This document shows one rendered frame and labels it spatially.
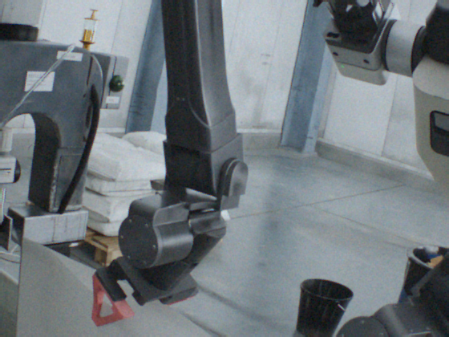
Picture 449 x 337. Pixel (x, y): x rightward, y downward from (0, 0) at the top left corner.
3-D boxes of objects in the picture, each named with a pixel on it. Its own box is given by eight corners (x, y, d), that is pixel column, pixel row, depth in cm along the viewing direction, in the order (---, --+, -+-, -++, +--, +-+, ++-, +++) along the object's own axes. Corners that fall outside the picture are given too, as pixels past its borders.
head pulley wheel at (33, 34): (47, 44, 95) (50, 29, 94) (2, 40, 88) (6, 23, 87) (18, 38, 100) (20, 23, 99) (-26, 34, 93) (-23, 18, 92)
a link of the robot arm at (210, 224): (241, 227, 74) (212, 189, 76) (204, 236, 68) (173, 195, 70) (206, 264, 77) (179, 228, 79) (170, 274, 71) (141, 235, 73)
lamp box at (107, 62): (119, 110, 108) (130, 58, 106) (100, 109, 104) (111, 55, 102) (91, 101, 112) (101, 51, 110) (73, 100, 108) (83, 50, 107)
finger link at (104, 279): (68, 304, 77) (100, 261, 73) (107, 294, 83) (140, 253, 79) (97, 347, 75) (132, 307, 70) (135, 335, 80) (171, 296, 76)
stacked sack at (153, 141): (222, 172, 453) (226, 152, 450) (181, 176, 418) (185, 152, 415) (151, 148, 490) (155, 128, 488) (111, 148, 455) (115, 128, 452)
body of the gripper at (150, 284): (107, 266, 75) (138, 227, 72) (162, 254, 83) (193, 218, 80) (137, 309, 73) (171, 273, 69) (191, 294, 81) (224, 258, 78)
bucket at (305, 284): (349, 333, 338) (362, 291, 333) (325, 348, 314) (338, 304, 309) (305, 315, 354) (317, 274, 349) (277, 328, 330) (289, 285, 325)
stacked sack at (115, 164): (188, 182, 406) (193, 159, 403) (113, 188, 352) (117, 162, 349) (140, 163, 429) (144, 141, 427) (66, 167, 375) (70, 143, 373)
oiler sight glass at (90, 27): (97, 42, 101) (102, 21, 100) (86, 41, 99) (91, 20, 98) (87, 40, 102) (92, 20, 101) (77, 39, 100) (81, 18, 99)
